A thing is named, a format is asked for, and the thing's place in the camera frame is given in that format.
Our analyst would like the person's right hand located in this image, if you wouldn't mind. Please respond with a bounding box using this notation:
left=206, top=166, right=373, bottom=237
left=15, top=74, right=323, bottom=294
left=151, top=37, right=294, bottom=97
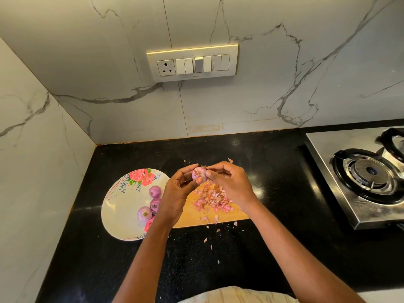
left=203, top=161, right=261, bottom=215

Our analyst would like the person's left hand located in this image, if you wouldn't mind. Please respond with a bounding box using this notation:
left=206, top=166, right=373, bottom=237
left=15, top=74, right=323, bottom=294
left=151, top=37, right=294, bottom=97
left=153, top=163, right=205, bottom=229

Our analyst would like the pile of onion peels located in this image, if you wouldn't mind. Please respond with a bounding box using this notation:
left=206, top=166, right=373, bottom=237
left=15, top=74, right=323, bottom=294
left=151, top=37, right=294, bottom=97
left=192, top=157, right=239, bottom=251

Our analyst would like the person's right forearm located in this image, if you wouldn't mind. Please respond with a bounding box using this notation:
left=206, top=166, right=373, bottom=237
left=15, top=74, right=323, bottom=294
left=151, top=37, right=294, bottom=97
left=242, top=202, right=367, bottom=303

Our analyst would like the person's left forearm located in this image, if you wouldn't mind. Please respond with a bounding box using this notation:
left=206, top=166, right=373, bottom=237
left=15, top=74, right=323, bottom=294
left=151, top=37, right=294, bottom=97
left=112, top=218, right=176, bottom=303

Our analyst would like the wooden cutting board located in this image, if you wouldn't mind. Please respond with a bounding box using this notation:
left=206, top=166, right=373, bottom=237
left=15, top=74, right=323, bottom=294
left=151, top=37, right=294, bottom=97
left=172, top=180, right=250, bottom=229

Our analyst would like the black stone countertop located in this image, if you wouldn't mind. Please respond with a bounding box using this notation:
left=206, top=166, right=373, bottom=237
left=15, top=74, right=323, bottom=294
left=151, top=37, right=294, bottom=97
left=35, top=118, right=404, bottom=303

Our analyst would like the white floral plate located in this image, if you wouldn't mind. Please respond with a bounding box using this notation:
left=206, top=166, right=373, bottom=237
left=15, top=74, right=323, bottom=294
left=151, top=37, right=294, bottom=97
left=101, top=167, right=170, bottom=242

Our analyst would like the stainless steel gas stove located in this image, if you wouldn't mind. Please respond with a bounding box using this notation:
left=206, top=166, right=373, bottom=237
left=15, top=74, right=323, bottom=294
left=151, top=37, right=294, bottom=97
left=304, top=125, right=404, bottom=230

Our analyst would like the beige striped garment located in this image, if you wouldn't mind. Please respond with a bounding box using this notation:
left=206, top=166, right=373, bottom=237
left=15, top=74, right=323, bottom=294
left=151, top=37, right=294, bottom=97
left=180, top=286, right=299, bottom=303

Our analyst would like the black stove burner grate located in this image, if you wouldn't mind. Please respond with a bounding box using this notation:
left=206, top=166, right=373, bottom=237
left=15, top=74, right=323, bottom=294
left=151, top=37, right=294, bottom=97
left=376, top=127, right=404, bottom=163
left=331, top=148, right=404, bottom=205

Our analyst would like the white wall switch panel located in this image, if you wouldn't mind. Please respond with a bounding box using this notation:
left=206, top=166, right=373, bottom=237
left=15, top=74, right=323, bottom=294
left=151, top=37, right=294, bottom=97
left=146, top=44, right=239, bottom=84

